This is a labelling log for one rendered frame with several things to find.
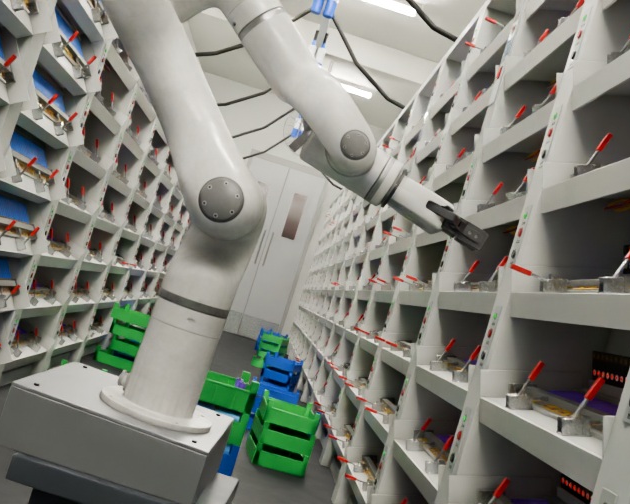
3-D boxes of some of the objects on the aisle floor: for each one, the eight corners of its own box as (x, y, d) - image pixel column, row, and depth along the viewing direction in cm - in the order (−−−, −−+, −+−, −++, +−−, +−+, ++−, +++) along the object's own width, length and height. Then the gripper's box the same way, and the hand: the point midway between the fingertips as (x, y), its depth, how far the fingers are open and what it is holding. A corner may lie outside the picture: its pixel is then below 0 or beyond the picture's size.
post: (391, 692, 162) (670, -240, 172) (384, 670, 172) (649, -213, 182) (496, 723, 163) (768, -206, 173) (483, 699, 172) (742, -181, 182)
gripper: (407, 158, 142) (506, 220, 142) (392, 171, 158) (481, 227, 159) (382, 198, 141) (481, 260, 142) (370, 207, 158) (459, 263, 158)
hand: (471, 236), depth 150 cm, fingers open, 3 cm apart
